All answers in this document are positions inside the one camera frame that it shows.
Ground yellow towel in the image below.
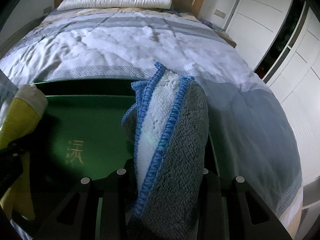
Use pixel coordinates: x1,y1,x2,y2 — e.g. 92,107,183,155
1,84,48,220

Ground grey blue-edged cloth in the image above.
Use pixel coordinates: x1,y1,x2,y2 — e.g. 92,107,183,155
121,62,209,239

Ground striped blue beige duvet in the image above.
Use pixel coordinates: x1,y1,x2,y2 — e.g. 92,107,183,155
1,8,303,233

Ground dark green tray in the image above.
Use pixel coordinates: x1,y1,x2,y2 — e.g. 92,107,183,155
15,77,231,240

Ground wooden nightstand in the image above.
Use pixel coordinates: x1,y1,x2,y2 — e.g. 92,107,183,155
213,28,236,48

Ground white wardrobe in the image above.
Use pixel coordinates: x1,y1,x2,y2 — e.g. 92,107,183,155
226,0,319,183

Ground wall socket plate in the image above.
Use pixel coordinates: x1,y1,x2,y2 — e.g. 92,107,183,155
214,9,226,18

